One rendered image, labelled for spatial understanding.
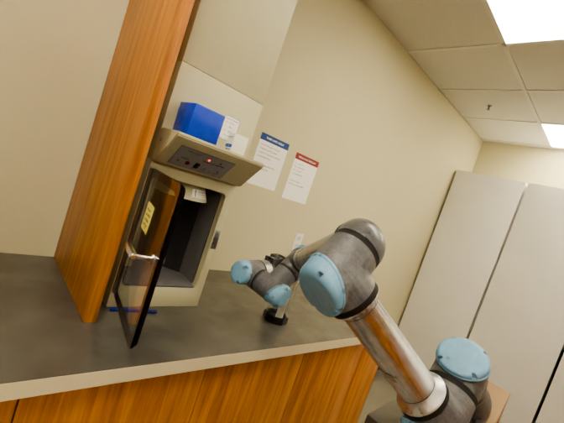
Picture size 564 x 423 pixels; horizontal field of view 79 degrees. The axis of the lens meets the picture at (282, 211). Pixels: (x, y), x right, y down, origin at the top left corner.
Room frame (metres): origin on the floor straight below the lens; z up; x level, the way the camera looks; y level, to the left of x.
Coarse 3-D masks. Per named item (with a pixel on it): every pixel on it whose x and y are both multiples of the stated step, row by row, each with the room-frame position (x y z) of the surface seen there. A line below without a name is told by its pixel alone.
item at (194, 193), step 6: (186, 186) 1.13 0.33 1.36; (192, 186) 1.14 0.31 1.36; (198, 186) 1.16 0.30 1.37; (186, 192) 1.13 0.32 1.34; (192, 192) 1.14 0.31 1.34; (198, 192) 1.16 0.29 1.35; (204, 192) 1.19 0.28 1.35; (186, 198) 1.12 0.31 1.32; (192, 198) 1.13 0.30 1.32; (198, 198) 1.15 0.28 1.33; (204, 198) 1.19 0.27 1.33
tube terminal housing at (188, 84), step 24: (192, 72) 1.03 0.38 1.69; (168, 96) 1.01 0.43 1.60; (192, 96) 1.04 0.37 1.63; (216, 96) 1.09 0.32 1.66; (240, 96) 1.15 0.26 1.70; (168, 120) 1.01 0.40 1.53; (240, 120) 1.17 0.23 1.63; (216, 144) 1.13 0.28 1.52; (144, 168) 1.02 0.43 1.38; (168, 168) 1.04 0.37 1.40; (216, 216) 1.23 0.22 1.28; (168, 288) 1.13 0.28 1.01; (192, 288) 1.19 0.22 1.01
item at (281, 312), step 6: (294, 288) 1.31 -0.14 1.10; (294, 294) 1.32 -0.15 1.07; (288, 300) 1.30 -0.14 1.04; (270, 306) 1.31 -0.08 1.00; (282, 306) 1.30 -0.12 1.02; (288, 306) 1.31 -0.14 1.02; (270, 312) 1.31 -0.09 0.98; (276, 312) 1.30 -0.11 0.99; (282, 312) 1.30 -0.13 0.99; (288, 312) 1.32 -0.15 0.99
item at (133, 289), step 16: (160, 176) 0.90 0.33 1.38; (160, 192) 0.86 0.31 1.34; (176, 192) 0.76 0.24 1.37; (144, 208) 0.95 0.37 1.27; (160, 208) 0.82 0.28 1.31; (176, 208) 0.74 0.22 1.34; (160, 224) 0.79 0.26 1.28; (144, 240) 0.87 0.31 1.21; (160, 240) 0.76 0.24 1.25; (160, 256) 0.74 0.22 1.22; (128, 272) 0.91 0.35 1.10; (144, 272) 0.80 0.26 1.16; (128, 288) 0.87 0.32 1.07; (144, 288) 0.77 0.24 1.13; (128, 304) 0.84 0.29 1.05; (144, 304) 0.74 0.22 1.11; (128, 320) 0.80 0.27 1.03; (128, 336) 0.77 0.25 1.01
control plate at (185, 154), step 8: (176, 152) 0.97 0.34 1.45; (184, 152) 0.98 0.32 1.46; (192, 152) 0.99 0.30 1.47; (200, 152) 1.00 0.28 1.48; (168, 160) 1.00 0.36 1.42; (176, 160) 1.00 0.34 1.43; (184, 160) 1.01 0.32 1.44; (192, 160) 1.02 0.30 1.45; (200, 160) 1.03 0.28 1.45; (216, 160) 1.05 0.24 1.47; (224, 160) 1.06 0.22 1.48; (192, 168) 1.05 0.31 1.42; (200, 168) 1.06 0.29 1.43; (208, 168) 1.07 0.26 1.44; (216, 168) 1.08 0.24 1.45; (224, 168) 1.09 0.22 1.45; (216, 176) 1.12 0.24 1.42
